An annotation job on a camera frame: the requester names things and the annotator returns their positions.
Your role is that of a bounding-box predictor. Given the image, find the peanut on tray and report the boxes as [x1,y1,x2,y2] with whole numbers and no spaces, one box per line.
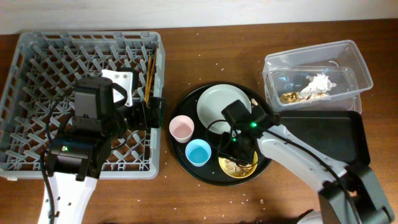
[251,98,258,106]

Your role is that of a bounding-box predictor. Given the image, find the inner clear plastic bin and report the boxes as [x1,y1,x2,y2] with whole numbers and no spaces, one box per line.
[263,66,362,113]

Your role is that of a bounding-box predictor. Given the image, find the gold foil wrapper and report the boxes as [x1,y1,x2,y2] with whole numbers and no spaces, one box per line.
[279,91,330,104]

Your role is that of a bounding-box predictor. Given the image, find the right wooden chopstick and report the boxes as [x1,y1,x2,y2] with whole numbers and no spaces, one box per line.
[145,55,157,105]

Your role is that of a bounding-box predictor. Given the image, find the grey plastic dishwasher rack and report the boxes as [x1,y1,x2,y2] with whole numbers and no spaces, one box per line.
[1,31,165,180]

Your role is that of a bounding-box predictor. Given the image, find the white tissue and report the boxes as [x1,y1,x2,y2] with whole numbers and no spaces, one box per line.
[298,73,336,99]

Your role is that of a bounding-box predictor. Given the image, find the grey round plate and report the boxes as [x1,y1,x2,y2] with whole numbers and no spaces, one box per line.
[197,84,251,128]

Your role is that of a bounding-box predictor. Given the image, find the wooden chopstick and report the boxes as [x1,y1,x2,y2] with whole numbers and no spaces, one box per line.
[145,55,157,105]
[144,55,152,103]

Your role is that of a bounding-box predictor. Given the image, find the clear plastic bin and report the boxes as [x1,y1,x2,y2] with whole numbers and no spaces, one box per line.
[262,40,373,99]
[263,66,362,113]

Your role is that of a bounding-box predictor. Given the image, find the yellow bowl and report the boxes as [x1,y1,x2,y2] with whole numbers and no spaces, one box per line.
[218,152,258,179]

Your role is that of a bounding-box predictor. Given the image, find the left wooden chopstick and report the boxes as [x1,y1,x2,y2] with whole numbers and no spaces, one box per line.
[144,55,152,103]

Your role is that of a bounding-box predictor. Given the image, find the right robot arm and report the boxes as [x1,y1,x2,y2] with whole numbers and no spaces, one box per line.
[219,101,395,223]

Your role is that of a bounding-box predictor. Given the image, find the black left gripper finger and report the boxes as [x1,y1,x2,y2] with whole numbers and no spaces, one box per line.
[148,111,164,128]
[148,96,166,112]

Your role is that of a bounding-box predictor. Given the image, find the nut shell food scraps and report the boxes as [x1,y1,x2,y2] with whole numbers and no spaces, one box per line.
[223,159,251,177]

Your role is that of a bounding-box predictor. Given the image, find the black rectangular tray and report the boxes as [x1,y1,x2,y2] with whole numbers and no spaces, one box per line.
[277,111,371,166]

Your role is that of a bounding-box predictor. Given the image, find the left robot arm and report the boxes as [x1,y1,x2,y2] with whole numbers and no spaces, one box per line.
[39,77,166,223]

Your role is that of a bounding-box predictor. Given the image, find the round black tray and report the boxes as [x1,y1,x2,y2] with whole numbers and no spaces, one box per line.
[169,82,271,186]

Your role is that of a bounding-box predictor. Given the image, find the outer clear plastic bin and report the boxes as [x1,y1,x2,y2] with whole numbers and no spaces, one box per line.
[262,40,373,99]

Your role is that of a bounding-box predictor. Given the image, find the pink cup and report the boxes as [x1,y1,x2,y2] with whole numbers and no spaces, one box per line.
[169,115,195,143]

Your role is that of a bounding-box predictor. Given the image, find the blue cup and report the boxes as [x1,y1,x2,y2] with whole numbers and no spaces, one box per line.
[185,139,211,167]

